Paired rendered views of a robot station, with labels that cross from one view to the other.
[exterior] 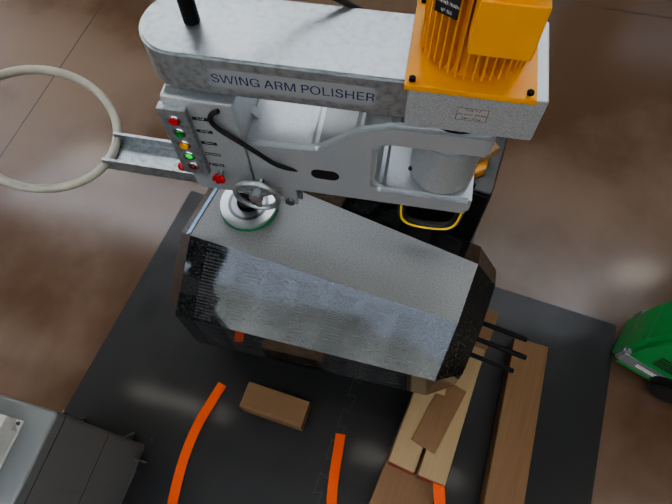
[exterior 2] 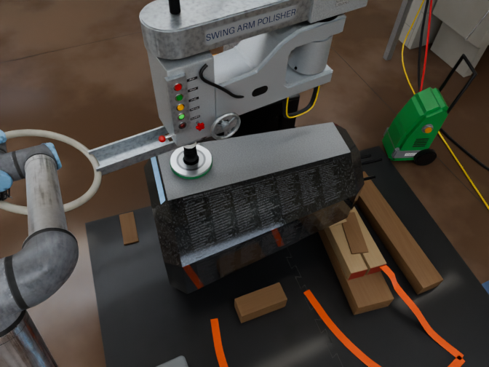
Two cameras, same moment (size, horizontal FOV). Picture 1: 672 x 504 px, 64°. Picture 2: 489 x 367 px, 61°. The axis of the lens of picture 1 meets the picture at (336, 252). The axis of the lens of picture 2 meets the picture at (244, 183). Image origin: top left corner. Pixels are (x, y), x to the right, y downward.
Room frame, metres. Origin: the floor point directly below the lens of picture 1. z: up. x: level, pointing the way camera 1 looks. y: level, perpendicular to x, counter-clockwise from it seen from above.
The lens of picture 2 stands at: (-0.11, 1.09, 2.55)
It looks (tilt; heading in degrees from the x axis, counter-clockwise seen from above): 53 degrees down; 316
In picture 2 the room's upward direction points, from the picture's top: 3 degrees clockwise
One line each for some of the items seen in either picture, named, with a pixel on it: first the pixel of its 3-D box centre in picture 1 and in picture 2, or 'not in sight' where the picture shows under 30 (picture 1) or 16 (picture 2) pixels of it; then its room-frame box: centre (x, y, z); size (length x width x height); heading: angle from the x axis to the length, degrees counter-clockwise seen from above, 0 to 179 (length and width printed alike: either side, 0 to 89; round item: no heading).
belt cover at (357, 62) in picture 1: (337, 63); (257, 9); (1.00, -0.02, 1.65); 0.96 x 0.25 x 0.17; 78
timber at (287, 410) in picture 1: (276, 406); (260, 302); (0.49, 0.31, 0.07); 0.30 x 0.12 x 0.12; 70
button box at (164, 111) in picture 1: (185, 140); (178, 105); (0.98, 0.41, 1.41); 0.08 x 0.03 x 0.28; 78
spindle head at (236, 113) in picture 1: (250, 128); (200, 87); (1.06, 0.24, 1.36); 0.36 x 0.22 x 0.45; 78
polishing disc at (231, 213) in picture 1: (248, 203); (191, 159); (1.08, 0.32, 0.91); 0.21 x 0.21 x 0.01
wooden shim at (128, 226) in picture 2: not in sight; (129, 228); (1.51, 0.61, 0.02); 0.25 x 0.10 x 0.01; 156
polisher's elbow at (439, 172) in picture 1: (446, 148); (309, 46); (0.93, -0.32, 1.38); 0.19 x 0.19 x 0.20
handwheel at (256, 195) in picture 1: (259, 186); (221, 121); (0.93, 0.23, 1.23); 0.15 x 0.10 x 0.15; 78
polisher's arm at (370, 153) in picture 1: (352, 149); (263, 71); (0.98, -0.06, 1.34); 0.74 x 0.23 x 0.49; 78
